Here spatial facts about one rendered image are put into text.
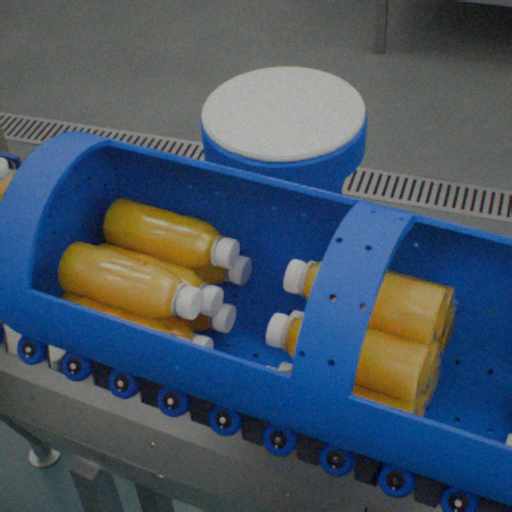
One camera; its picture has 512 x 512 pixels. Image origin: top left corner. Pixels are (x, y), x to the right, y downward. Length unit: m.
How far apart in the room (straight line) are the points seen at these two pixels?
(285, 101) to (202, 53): 2.28
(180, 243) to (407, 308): 0.32
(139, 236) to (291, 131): 0.39
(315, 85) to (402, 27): 2.40
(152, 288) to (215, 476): 0.28
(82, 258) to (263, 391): 0.29
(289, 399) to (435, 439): 0.16
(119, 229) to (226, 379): 0.29
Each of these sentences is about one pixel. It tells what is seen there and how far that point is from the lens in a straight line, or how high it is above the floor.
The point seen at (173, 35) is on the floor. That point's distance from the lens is 3.90.
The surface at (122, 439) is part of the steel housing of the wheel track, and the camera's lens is 1.20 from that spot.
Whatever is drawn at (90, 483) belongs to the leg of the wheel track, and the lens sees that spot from 1.48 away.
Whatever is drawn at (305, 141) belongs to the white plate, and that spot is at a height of 1.04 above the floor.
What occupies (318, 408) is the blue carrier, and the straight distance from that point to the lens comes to 0.90.
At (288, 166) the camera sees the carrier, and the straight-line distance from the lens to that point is 1.34.
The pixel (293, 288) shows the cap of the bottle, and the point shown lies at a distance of 0.98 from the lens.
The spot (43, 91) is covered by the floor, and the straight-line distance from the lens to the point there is 3.64.
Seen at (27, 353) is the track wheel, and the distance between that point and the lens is 1.20.
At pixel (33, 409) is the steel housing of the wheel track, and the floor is 0.86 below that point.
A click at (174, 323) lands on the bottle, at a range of 1.10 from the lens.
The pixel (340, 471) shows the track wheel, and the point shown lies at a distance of 1.04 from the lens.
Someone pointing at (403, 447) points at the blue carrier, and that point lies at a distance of 0.90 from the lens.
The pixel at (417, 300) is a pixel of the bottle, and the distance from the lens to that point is 0.93.
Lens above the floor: 1.83
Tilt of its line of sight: 43 degrees down
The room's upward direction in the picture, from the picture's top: 4 degrees counter-clockwise
